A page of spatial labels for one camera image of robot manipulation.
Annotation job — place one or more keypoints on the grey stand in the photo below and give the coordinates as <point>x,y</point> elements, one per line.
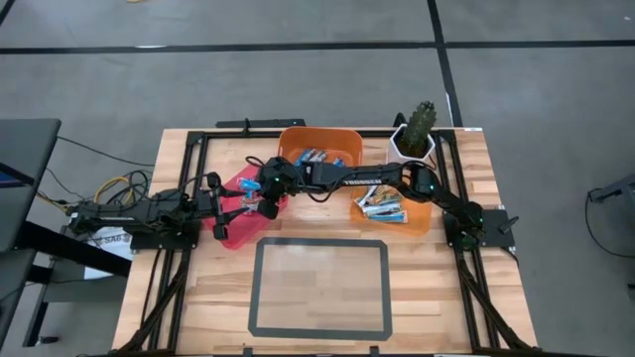
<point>615,191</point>

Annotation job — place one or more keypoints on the green cactus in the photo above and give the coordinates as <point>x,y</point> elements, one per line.
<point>418,129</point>

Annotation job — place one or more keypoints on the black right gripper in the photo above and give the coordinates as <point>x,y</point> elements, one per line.
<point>280,178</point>

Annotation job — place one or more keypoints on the multicoloured granola bar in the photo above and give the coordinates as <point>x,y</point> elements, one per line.
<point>367,197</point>
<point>250,204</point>
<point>388,197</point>

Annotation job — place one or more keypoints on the dark blue grey granola bar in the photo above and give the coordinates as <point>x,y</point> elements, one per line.
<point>319,156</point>

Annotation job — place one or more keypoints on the white paper sheet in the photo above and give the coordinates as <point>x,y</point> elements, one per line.
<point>111,243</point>

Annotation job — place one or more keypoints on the pink plastic bin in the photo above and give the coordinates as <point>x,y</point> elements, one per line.
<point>238,233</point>

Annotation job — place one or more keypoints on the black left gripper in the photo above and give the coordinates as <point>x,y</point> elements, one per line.
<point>217,208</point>

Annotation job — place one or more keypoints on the white granola bar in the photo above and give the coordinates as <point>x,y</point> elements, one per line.
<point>382,208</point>

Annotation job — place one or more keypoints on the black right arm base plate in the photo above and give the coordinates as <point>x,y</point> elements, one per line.
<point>496,238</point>

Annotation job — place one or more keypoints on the orange plastic lid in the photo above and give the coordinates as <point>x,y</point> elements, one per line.
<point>421,223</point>

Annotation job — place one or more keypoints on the black aluminium table frame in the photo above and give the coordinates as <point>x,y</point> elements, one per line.
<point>194,149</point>

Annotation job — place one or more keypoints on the black mount bar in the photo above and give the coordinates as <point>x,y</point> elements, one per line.
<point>263,123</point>

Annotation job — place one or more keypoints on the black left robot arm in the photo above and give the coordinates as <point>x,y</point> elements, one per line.
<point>124,213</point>

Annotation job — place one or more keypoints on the orange plastic bin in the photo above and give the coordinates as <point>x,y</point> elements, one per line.
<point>317,136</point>

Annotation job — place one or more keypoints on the grey side desk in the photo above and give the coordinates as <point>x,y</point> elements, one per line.
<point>30,163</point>

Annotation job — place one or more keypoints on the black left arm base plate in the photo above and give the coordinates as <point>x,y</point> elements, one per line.
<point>164,243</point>

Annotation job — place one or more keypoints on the clear mat with black border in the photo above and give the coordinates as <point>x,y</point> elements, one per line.
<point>317,287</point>

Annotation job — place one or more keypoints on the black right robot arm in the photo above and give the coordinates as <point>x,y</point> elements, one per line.
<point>367,176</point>

